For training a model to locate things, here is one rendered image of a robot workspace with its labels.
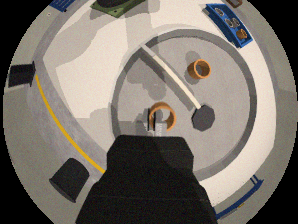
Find bronze bushing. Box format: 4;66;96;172
188;59;211;79
236;29;247;39
149;102;176;131

